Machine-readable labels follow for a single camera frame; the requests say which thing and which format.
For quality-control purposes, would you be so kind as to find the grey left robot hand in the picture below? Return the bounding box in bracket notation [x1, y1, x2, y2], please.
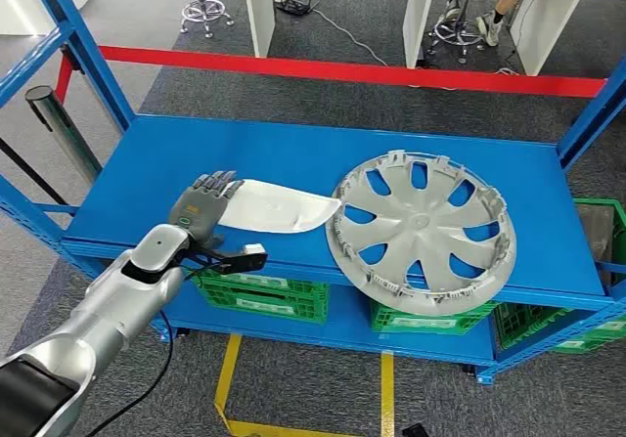
[168, 170, 245, 244]

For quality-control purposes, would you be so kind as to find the white curved car panel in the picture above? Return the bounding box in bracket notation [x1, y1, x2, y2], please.
[217, 178, 342, 235]

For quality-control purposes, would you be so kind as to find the blue metal shelf rack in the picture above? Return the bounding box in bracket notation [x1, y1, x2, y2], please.
[0, 0, 626, 387]

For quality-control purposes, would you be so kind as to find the yellow floor tape square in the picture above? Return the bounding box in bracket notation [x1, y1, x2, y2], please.
[214, 334, 396, 437]

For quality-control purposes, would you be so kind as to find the green plastic crate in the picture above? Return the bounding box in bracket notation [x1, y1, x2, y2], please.
[370, 297, 500, 337]
[191, 270, 329, 326]
[494, 198, 626, 356]

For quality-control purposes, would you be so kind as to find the chrome swivel stool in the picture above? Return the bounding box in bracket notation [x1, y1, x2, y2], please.
[427, 0, 490, 65]
[166, 0, 235, 39]

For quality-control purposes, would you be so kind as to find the silver wheel hubcap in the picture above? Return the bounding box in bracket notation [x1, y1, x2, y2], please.
[325, 150, 517, 318]

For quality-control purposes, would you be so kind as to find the white desk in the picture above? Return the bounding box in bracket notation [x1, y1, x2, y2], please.
[241, 0, 440, 69]
[508, 0, 598, 76]

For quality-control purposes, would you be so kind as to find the black stanchion pole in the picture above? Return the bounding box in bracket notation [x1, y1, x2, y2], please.
[0, 137, 69, 207]

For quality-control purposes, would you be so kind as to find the red barrier belt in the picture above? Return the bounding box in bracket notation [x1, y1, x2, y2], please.
[54, 45, 608, 102]

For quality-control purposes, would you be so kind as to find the black router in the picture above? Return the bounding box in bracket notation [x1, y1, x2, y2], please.
[276, 0, 319, 18]

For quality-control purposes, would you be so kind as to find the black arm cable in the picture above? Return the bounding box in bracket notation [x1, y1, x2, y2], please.
[85, 311, 174, 437]

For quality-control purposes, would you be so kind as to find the chrome stanchion post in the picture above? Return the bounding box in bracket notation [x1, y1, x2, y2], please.
[25, 85, 103, 183]

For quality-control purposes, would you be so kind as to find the white floor cable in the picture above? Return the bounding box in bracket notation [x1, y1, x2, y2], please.
[310, 7, 520, 92]

